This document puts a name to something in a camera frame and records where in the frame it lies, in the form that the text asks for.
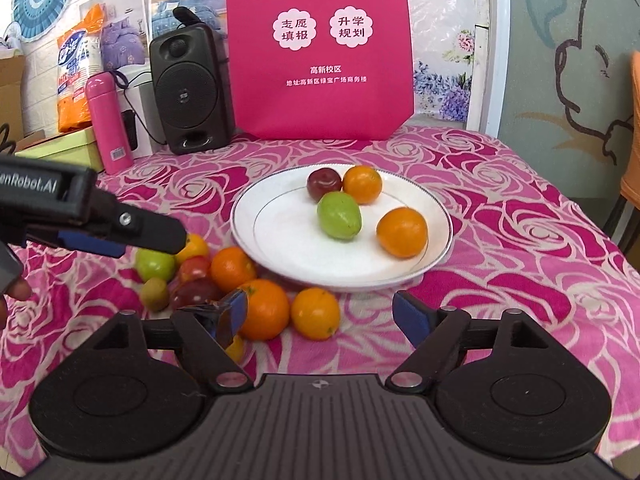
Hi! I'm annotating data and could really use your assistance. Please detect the green oval fruit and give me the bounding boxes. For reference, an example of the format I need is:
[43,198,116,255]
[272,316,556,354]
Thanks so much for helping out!
[317,192,362,240]

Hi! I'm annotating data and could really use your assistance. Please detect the dark red plum large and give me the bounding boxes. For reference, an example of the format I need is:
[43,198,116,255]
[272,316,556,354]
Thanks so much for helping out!
[306,167,343,203]

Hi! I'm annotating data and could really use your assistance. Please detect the person's left hand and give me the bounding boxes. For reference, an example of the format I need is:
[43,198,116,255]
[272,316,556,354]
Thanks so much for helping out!
[0,278,32,328]

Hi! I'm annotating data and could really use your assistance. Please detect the red yellow apple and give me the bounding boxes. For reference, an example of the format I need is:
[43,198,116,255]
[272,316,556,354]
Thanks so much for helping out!
[226,335,245,364]

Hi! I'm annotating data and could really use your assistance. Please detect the green apple round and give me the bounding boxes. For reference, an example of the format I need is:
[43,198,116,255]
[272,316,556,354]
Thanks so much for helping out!
[134,248,177,283]

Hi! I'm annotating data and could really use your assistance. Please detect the small red apple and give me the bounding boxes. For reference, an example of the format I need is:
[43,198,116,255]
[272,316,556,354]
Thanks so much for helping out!
[178,256,210,284]

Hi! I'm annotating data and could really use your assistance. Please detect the large navel orange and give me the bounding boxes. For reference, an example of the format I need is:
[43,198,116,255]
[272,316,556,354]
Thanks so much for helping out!
[239,278,291,341]

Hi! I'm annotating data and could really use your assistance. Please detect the green cardboard box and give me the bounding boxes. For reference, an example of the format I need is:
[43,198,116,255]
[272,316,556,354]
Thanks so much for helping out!
[15,127,104,172]

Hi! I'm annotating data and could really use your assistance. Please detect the medium orange tangerine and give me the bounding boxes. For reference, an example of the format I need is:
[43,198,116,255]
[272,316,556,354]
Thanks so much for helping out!
[210,246,257,294]

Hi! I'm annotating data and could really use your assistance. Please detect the small yellow orange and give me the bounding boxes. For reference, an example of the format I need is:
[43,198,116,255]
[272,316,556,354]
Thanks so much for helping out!
[175,233,210,266]

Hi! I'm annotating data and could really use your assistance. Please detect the white box behind thermos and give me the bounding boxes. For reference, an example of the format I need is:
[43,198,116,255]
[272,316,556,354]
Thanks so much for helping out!
[117,80,166,159]

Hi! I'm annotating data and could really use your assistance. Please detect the pink rose tablecloth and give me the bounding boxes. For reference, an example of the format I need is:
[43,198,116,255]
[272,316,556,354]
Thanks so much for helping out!
[1,127,639,470]

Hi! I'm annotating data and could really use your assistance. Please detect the orange on plate right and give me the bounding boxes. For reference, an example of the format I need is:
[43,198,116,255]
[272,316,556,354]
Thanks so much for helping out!
[376,207,428,259]

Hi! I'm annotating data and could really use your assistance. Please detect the yellow orange right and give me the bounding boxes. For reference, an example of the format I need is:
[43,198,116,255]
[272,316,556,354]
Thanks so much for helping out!
[291,287,341,341]

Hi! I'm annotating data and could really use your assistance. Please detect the white round plate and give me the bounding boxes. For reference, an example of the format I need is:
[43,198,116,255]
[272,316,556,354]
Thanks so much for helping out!
[230,164,454,292]

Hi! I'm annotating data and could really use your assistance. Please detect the pink thermos bottle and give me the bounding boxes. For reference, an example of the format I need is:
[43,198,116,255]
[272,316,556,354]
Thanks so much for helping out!
[86,72,134,174]

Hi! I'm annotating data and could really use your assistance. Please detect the brown cardboard box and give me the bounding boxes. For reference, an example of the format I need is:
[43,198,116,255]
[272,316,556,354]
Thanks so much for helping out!
[0,51,46,154]

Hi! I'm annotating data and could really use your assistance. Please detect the orange snack bag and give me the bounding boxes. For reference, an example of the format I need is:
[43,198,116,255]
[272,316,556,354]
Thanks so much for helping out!
[56,3,104,133]

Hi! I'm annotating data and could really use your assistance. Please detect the black speaker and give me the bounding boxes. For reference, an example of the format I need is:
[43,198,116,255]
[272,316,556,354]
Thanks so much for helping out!
[150,6,235,155]

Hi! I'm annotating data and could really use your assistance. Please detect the small orange far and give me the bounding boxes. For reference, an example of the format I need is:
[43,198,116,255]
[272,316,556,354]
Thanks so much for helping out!
[343,165,383,205]

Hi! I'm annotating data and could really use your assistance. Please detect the orange chair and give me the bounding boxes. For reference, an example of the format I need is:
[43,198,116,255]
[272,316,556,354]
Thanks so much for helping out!
[619,50,640,208]

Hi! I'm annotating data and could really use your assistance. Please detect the pink tote bag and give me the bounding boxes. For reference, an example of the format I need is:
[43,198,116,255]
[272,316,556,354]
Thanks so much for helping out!
[227,0,414,140]

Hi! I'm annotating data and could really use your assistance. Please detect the black cable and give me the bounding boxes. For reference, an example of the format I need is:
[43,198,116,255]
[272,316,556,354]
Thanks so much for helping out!
[110,69,168,148]

